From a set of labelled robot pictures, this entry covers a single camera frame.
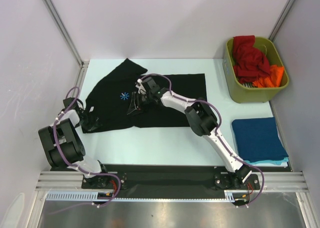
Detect black t shirt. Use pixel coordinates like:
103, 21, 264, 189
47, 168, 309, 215
81, 58, 208, 134

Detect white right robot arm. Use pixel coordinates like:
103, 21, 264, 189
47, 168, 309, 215
127, 88, 252, 189

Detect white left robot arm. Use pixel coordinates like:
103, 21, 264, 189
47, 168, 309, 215
38, 109, 111, 188

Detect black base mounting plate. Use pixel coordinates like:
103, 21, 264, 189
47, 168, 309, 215
81, 165, 261, 198

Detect red t shirt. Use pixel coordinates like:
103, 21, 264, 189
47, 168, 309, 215
232, 35, 271, 84

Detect green plastic basket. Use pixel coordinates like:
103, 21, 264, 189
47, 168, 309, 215
223, 35, 289, 103

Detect folded dark blue t shirt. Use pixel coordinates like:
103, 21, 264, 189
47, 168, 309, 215
231, 117, 289, 162

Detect orange t shirt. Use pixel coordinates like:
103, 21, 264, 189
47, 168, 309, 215
253, 65, 285, 88

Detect folded light blue t shirt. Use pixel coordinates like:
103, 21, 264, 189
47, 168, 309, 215
245, 157, 289, 167

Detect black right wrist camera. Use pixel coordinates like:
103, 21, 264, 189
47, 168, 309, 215
135, 77, 160, 94

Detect aluminium frame post left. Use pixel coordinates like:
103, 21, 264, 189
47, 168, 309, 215
37, 0, 87, 66

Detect aluminium frame post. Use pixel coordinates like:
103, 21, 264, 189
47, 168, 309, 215
37, 0, 87, 66
268, 0, 297, 41

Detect white slotted cable duct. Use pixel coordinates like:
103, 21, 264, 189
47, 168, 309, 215
46, 191, 249, 203

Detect aluminium frame post right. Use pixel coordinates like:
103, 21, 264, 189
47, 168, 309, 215
268, 0, 297, 41

